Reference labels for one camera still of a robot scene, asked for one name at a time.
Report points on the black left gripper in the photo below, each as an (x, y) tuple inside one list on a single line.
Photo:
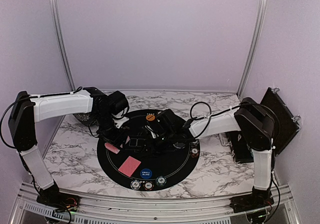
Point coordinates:
[(115, 140)]

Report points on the black dealer button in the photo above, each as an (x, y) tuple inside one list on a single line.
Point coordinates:
[(179, 145)]

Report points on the orange big blind button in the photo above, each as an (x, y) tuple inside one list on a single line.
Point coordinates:
[(150, 117)]

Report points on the red playing card deck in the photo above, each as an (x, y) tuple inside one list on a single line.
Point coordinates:
[(111, 148)]

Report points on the blue small blind button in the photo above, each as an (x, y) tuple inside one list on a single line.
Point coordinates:
[(146, 173)]

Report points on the red playing card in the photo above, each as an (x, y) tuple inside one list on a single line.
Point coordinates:
[(129, 166)]

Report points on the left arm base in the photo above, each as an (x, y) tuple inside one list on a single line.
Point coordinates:
[(52, 196)]

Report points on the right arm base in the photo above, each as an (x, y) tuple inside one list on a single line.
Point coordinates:
[(256, 203)]

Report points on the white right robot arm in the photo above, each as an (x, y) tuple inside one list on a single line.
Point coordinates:
[(223, 122)]

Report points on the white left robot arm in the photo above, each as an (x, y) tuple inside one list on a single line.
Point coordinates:
[(28, 110)]

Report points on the black floral patterned pouch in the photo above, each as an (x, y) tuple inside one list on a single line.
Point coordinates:
[(85, 118)]

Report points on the round black poker mat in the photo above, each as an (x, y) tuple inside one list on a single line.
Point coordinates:
[(172, 163)]

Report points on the black poker chip case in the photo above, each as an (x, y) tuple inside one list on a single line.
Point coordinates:
[(261, 124)]

